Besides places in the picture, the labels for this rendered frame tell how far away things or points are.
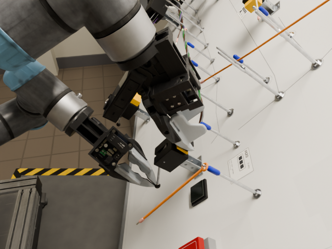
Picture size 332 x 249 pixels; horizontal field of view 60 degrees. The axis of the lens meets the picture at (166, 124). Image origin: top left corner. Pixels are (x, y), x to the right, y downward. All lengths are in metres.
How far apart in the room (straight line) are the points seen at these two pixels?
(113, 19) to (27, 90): 0.28
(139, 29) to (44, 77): 0.27
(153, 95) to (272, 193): 0.22
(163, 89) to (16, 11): 0.20
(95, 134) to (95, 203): 1.37
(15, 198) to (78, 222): 0.37
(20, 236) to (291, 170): 1.41
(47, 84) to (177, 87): 0.28
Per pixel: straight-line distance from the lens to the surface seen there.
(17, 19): 0.38
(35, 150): 2.34
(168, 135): 0.45
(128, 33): 0.37
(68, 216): 1.89
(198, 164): 0.59
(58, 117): 0.58
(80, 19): 0.37
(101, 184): 1.98
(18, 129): 0.67
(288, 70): 0.54
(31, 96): 0.59
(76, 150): 2.23
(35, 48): 0.39
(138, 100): 0.89
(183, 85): 0.40
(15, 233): 1.66
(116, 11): 0.36
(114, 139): 0.55
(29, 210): 1.71
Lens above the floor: 1.55
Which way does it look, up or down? 41 degrees down
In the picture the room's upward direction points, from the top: straight up
